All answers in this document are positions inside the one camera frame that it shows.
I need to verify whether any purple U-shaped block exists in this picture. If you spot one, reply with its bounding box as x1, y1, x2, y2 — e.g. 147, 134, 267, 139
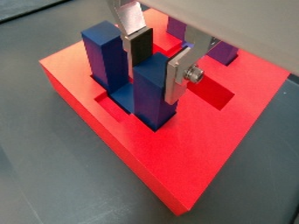
167, 17, 239, 66

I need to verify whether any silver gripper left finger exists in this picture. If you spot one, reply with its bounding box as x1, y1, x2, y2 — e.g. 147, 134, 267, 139
107, 0, 154, 77

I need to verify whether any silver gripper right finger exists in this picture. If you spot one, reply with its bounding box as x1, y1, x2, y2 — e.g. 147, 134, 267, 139
165, 25, 221, 104

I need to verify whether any red slotted base block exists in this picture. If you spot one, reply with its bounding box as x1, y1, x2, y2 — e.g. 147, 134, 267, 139
39, 8, 293, 217

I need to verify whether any blue U-shaped block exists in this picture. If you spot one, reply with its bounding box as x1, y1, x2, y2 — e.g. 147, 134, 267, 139
82, 21, 178, 131

